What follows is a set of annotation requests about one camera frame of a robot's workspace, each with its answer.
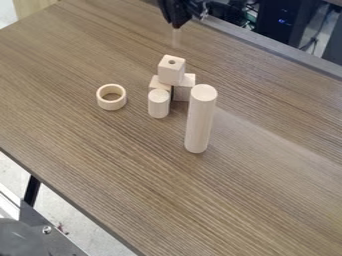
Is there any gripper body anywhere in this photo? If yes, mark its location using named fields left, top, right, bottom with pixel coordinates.
left=156, top=0, right=196, bottom=30

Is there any wooden cube with hole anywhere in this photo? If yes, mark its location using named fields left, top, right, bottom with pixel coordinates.
left=156, top=54, right=188, bottom=86

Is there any plain wooden cube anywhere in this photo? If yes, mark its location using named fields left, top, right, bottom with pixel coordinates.
left=171, top=72, right=198, bottom=102
left=146, top=74, right=174, bottom=96

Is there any short wooden cylinder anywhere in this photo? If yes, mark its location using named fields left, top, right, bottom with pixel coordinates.
left=146, top=88, right=173, bottom=119

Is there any black computer tower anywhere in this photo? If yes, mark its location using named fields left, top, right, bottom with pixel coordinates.
left=255, top=0, right=324, bottom=46

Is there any tall wooden cylinder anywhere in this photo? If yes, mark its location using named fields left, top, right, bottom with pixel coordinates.
left=183, top=83, right=220, bottom=155

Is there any black table leg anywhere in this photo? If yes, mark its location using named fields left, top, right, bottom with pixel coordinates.
left=22, top=174, right=43, bottom=208

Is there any grey metal base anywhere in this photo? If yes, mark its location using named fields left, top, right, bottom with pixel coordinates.
left=0, top=199, right=90, bottom=256

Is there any wooden ring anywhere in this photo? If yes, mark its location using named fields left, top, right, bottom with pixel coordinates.
left=94, top=83, right=129, bottom=112

